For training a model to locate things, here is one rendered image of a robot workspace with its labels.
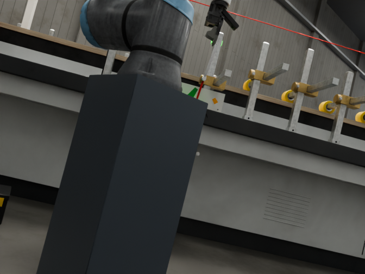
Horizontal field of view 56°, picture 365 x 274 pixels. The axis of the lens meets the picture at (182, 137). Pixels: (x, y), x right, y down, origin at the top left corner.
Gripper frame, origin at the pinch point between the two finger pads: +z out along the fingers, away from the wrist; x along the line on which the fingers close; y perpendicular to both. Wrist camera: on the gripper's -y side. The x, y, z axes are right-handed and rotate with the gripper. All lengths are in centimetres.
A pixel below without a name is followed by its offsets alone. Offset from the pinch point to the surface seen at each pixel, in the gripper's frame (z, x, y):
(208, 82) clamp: 18.6, -5.2, -2.8
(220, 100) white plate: 25.5, -5.2, -11.4
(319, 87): 8, 8, -55
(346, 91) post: 1, -6, -78
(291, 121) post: 26, -6, -51
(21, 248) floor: 103, 44, 52
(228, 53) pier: -196, -599, -121
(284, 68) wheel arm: 8.0, 19.2, -31.2
